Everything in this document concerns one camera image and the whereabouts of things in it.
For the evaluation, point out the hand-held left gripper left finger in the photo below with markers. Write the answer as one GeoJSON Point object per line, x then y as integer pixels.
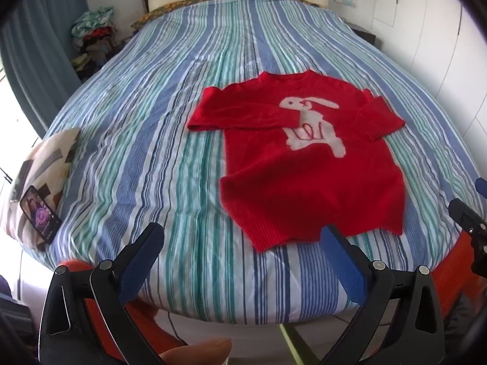
{"type": "Point", "coordinates": [142, 262]}

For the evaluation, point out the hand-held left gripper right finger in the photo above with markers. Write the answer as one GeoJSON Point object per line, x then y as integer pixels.
{"type": "Point", "coordinates": [342, 266]}

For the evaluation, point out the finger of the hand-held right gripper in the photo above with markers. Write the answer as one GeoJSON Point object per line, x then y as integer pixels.
{"type": "Point", "coordinates": [482, 189]}

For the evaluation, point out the red sweater with white rabbit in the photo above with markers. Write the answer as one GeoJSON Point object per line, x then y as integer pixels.
{"type": "Point", "coordinates": [304, 182]}

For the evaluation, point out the pile of mixed clothes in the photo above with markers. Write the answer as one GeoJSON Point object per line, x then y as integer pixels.
{"type": "Point", "coordinates": [93, 42]}

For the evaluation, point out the person's orange fleece clothing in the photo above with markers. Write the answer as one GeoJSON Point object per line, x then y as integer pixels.
{"type": "Point", "coordinates": [152, 327]}

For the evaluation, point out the black smartphone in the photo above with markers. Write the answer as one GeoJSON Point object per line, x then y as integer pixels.
{"type": "Point", "coordinates": [40, 215]}

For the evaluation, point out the blue green striped bedspread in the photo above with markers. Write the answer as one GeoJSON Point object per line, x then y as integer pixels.
{"type": "Point", "coordinates": [152, 140]}

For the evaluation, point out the white wardrobe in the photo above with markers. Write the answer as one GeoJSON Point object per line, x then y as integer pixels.
{"type": "Point", "coordinates": [437, 64]}

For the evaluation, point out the beige brown patterned cushion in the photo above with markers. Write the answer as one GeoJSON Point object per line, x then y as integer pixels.
{"type": "Point", "coordinates": [49, 159]}

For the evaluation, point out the dark wooden nightstand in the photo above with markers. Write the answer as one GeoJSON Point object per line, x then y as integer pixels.
{"type": "Point", "coordinates": [363, 35]}

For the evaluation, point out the blue curtain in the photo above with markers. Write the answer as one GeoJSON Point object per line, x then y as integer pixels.
{"type": "Point", "coordinates": [30, 45]}

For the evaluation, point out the yellow floral pillow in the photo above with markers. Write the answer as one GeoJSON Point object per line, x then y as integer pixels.
{"type": "Point", "coordinates": [152, 17]}

